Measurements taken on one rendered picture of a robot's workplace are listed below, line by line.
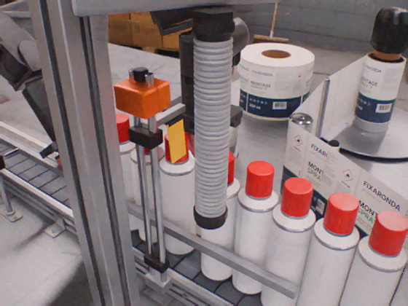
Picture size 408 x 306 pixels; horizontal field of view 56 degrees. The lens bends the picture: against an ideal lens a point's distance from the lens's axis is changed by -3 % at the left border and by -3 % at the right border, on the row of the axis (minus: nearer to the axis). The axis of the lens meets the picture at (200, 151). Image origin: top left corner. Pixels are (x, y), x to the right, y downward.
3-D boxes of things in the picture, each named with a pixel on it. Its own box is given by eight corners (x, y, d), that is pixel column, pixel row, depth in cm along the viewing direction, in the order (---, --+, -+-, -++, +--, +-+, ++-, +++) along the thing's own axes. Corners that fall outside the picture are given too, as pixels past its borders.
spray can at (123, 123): (151, 221, 70) (143, 116, 59) (130, 237, 66) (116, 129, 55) (130, 209, 72) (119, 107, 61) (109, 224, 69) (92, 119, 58)
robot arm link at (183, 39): (169, 30, 50) (209, 36, 47) (196, 18, 55) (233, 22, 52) (172, 81, 53) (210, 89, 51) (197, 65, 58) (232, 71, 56)
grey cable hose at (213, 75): (234, 217, 41) (245, 7, 30) (214, 237, 39) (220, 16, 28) (206, 205, 43) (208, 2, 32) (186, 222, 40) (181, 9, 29)
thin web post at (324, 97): (320, 158, 87) (334, 78, 77) (316, 162, 86) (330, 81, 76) (311, 155, 88) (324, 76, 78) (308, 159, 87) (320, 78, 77)
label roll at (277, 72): (269, 84, 123) (273, 38, 115) (321, 106, 110) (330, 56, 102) (221, 101, 112) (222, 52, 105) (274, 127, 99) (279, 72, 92)
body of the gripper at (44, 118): (102, 127, 71) (81, 91, 70) (57, 152, 64) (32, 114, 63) (87, 137, 76) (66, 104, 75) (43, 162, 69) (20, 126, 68)
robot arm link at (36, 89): (13, 92, 68) (26, 77, 64) (44, 80, 73) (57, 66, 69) (34, 125, 69) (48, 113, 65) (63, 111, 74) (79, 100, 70)
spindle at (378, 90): (392, 122, 99) (423, 6, 84) (383, 136, 93) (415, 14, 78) (358, 113, 103) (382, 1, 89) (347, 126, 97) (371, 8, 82)
